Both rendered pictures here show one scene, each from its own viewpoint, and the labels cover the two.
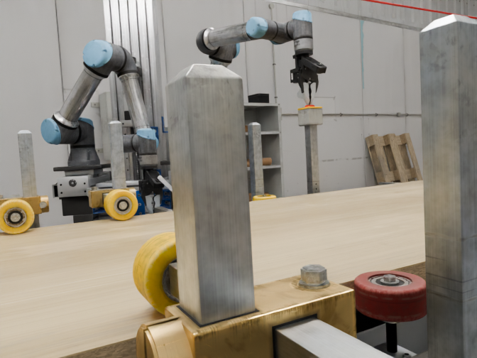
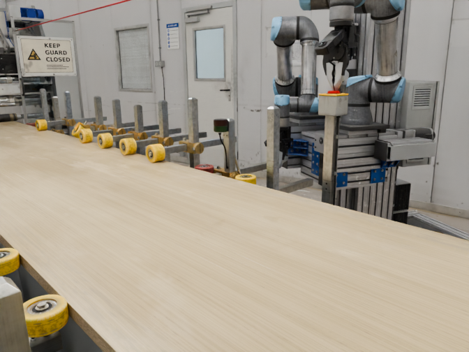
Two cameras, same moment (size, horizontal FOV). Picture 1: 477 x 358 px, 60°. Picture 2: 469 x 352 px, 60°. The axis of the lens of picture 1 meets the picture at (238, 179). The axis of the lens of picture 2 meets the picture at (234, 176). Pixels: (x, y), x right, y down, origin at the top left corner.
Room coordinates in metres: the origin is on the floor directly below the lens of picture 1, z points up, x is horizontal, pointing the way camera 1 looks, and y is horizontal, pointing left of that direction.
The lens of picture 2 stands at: (0.99, -1.51, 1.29)
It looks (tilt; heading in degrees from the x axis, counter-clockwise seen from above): 14 degrees down; 75
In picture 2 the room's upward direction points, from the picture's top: 1 degrees counter-clockwise
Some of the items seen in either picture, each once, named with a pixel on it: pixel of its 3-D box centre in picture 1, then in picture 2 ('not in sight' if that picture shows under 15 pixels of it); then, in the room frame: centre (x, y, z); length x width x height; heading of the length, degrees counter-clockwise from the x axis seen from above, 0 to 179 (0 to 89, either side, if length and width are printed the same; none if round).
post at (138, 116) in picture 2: not in sight; (140, 147); (1.06, 0.81, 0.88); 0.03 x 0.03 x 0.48; 28
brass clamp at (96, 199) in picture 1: (112, 197); (191, 147); (1.28, 0.39, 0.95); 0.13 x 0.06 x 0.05; 118
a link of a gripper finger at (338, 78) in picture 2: (308, 94); (343, 76); (1.68, -0.30, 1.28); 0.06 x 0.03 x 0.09; 28
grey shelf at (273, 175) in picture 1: (238, 178); not in sight; (4.43, 0.00, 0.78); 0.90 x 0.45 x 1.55; 124
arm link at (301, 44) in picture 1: (302, 46); (340, 15); (1.67, -0.28, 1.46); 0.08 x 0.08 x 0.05
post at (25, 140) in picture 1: (31, 214); (165, 147); (1.18, 0.59, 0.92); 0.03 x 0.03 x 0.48; 28
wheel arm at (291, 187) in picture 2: not in sight; (279, 191); (1.59, 0.01, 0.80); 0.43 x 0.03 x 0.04; 28
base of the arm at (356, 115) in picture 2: not in sight; (356, 113); (2.09, 0.26, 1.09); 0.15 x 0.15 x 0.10
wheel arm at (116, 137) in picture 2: not in sight; (144, 134); (1.09, 0.88, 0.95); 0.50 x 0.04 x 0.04; 28
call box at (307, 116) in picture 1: (310, 117); (333, 105); (1.65, -0.30, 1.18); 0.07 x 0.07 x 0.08; 28
